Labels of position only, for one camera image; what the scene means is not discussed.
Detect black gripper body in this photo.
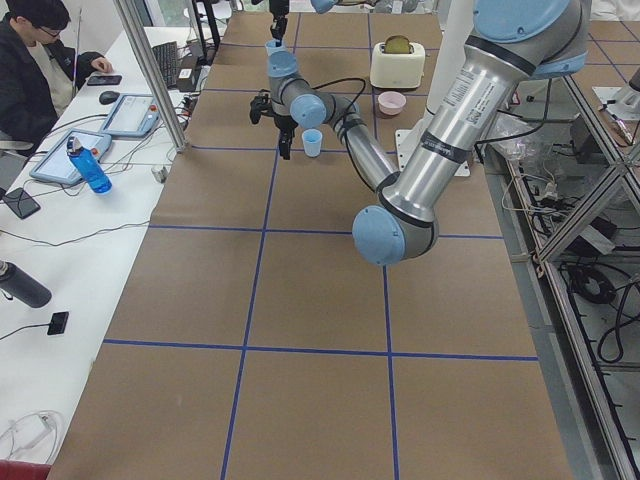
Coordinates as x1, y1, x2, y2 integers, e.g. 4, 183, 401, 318
269, 0, 290, 15
273, 114, 296, 132

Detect light blue plastic cup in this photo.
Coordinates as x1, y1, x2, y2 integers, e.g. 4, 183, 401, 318
302, 128, 323, 158

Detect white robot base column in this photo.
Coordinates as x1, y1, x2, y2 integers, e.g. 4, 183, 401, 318
396, 0, 474, 170

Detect person's hand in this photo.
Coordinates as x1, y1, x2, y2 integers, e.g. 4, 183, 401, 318
90, 57, 114, 74

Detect pink bowl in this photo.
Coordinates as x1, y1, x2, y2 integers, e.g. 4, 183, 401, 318
377, 91, 407, 116

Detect cream toaster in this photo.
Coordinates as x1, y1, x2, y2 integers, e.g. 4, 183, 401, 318
369, 42, 426, 90

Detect black keyboard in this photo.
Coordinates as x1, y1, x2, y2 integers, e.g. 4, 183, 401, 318
151, 41, 179, 89

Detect toast slice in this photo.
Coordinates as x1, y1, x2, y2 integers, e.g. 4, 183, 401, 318
383, 35, 412, 55

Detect small silver box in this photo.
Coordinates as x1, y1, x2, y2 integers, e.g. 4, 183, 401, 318
151, 165, 168, 184

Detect teach pendant tablet rear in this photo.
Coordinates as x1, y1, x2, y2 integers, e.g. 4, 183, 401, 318
100, 93, 159, 138

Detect teach pendant tablet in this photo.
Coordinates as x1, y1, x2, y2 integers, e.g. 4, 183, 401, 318
30, 128, 112, 186
100, 93, 159, 138

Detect black computer mouse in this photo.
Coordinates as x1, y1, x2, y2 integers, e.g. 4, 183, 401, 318
98, 91, 120, 105

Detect black smartphone on desk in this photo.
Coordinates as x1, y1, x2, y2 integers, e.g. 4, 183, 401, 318
86, 75, 122, 86

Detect blue water bottle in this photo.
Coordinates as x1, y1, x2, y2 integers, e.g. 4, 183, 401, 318
66, 136, 112, 194

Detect teach pendant tablet front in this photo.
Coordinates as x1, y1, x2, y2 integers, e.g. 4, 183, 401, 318
30, 128, 112, 186

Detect seated person dark jacket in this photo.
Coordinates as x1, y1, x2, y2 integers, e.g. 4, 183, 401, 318
1, 1, 104, 156

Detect black phone near edge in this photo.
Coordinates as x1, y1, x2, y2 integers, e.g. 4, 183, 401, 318
2, 187, 41, 219

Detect small black square pad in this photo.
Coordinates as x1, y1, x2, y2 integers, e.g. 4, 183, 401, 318
47, 311, 69, 336

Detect dark grey bottle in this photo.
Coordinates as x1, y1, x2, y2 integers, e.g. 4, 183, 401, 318
1, 261, 52, 308

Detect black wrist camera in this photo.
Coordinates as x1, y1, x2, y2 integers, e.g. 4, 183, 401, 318
249, 89, 273, 125

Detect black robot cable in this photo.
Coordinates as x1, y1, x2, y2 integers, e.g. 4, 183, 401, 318
312, 77, 381, 191

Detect aluminium frame post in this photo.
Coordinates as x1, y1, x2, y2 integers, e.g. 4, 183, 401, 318
114, 0, 187, 153

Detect aluminium frame truss right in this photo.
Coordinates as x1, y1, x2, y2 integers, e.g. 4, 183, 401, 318
483, 64, 639, 479

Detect black coiled cable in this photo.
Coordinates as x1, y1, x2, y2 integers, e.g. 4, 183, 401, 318
557, 259, 640, 364

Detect white cable bundle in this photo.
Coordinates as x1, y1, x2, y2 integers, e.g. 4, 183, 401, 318
0, 409, 64, 464

